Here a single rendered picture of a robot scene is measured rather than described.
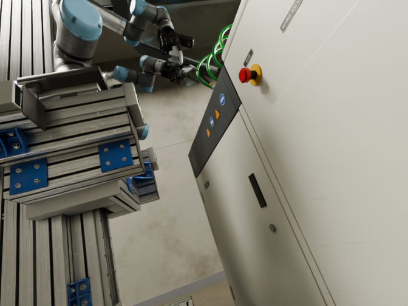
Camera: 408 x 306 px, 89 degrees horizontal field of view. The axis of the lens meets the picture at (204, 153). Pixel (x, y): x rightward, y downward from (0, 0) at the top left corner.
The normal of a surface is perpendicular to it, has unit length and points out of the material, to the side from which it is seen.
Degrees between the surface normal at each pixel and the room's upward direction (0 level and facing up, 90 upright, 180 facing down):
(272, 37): 90
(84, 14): 98
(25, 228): 90
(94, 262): 90
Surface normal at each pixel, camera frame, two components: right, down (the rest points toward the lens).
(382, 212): -0.92, 0.18
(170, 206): 0.09, -0.40
